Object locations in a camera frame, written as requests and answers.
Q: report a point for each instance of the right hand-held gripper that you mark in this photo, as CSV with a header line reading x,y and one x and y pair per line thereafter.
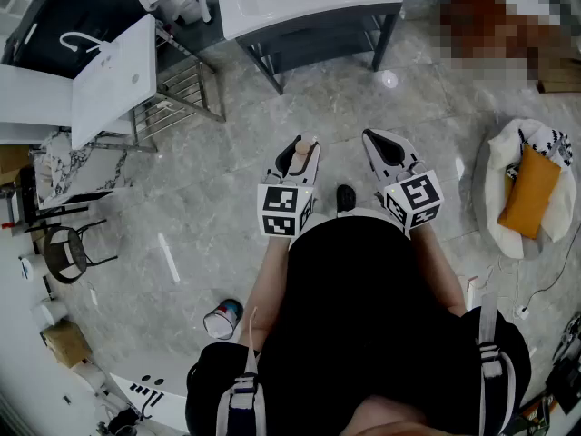
x,y
420,195

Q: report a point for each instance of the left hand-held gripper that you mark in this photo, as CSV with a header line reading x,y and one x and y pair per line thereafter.
x,y
277,205

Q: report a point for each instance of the small beige object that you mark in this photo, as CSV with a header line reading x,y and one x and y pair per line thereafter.
x,y
303,145

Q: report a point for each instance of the person's right forearm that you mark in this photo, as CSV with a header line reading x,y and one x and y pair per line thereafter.
x,y
438,270

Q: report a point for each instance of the person's left forearm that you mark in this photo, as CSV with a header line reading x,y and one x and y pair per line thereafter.
x,y
268,280

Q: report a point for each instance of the black shoe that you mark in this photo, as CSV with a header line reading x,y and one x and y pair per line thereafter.
x,y
346,198

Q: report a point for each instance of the person's beige shorts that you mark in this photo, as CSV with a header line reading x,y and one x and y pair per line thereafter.
x,y
363,212

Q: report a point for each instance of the orange pillow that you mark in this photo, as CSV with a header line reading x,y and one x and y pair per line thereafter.
x,y
528,193

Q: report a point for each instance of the black and white patterned cloth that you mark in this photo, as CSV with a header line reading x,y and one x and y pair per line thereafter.
x,y
549,141

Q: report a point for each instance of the person's black shirt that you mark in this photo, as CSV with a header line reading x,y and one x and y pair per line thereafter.
x,y
354,311

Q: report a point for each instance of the white plastic strip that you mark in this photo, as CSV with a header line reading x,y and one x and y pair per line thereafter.
x,y
169,258

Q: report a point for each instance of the white paint can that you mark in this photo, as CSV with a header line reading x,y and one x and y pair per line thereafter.
x,y
222,320

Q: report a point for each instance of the white charger plug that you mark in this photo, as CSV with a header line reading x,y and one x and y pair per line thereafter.
x,y
522,312

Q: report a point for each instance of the marble slab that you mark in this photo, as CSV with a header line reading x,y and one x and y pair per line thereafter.
x,y
77,171

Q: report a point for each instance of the black round stool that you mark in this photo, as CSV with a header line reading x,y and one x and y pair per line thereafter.
x,y
63,252

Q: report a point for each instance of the white panel with black holes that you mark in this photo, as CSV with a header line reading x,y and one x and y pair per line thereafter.
x,y
168,379

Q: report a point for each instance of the white curved faucet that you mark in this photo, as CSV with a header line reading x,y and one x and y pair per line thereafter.
x,y
75,38

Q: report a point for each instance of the white cabinet top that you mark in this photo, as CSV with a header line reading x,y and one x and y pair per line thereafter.
x,y
32,98

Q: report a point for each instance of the black glass panel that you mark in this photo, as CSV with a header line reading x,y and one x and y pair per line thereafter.
x,y
59,7

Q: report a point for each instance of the white round tub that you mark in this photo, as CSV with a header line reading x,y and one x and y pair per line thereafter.
x,y
32,267

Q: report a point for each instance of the cardboard box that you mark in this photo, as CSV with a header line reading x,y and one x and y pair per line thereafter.
x,y
65,343

